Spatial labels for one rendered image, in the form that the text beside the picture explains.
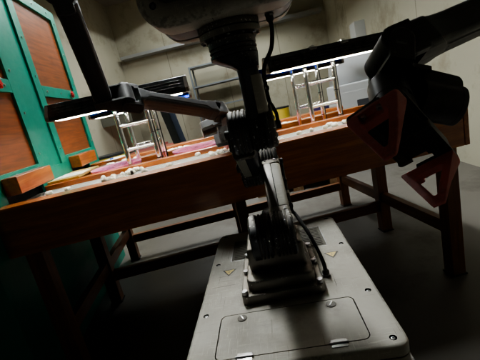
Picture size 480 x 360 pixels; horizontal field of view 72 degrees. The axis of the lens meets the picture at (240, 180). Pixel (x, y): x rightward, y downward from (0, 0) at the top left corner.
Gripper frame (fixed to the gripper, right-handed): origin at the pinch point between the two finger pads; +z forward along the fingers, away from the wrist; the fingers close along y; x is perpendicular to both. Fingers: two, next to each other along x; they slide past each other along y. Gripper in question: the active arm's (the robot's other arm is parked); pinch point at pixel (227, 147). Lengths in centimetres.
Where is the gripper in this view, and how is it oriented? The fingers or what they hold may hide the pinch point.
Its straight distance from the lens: 154.9
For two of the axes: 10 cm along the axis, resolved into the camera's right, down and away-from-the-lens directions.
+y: -9.7, 2.5, -0.8
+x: 2.6, 8.4, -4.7
